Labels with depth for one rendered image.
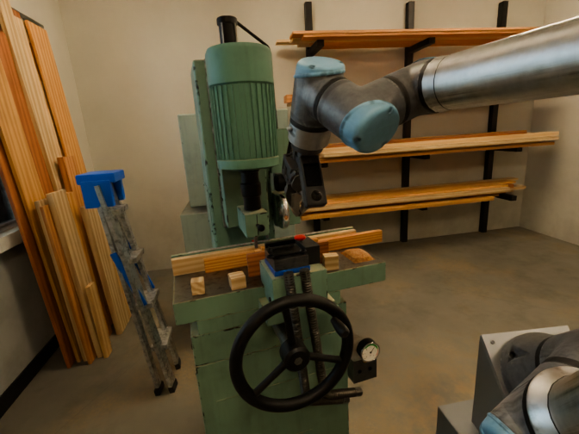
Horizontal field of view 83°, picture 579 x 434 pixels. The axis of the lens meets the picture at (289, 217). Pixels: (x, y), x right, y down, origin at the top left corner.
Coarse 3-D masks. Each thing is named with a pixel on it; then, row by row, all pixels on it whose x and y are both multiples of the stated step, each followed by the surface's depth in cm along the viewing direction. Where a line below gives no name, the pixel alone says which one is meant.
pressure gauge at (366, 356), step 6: (360, 342) 96; (366, 342) 94; (372, 342) 94; (360, 348) 94; (366, 348) 94; (372, 348) 95; (378, 348) 95; (360, 354) 94; (366, 354) 94; (372, 354) 95; (378, 354) 95; (366, 360) 95; (372, 360) 95
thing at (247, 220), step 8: (240, 208) 100; (240, 216) 99; (248, 216) 93; (256, 216) 93; (264, 216) 94; (240, 224) 101; (248, 224) 93; (264, 224) 95; (248, 232) 94; (256, 232) 95; (264, 232) 95
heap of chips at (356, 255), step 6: (342, 252) 106; (348, 252) 102; (354, 252) 101; (360, 252) 100; (366, 252) 101; (348, 258) 101; (354, 258) 98; (360, 258) 98; (366, 258) 98; (372, 258) 99
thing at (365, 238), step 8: (360, 232) 112; (368, 232) 111; (376, 232) 112; (320, 240) 107; (328, 240) 107; (336, 240) 108; (344, 240) 109; (352, 240) 110; (360, 240) 111; (368, 240) 112; (376, 240) 113; (336, 248) 109; (344, 248) 110; (224, 256) 98; (232, 256) 98; (240, 256) 99; (208, 264) 96; (216, 264) 97; (224, 264) 98; (232, 264) 99; (240, 264) 100; (208, 272) 97
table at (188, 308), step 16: (224, 272) 96; (336, 272) 92; (352, 272) 94; (368, 272) 96; (384, 272) 98; (176, 288) 88; (208, 288) 87; (224, 288) 86; (240, 288) 86; (256, 288) 86; (336, 288) 94; (176, 304) 80; (192, 304) 81; (208, 304) 83; (224, 304) 84; (240, 304) 85; (256, 304) 87; (176, 320) 81; (192, 320) 82; (272, 320) 79
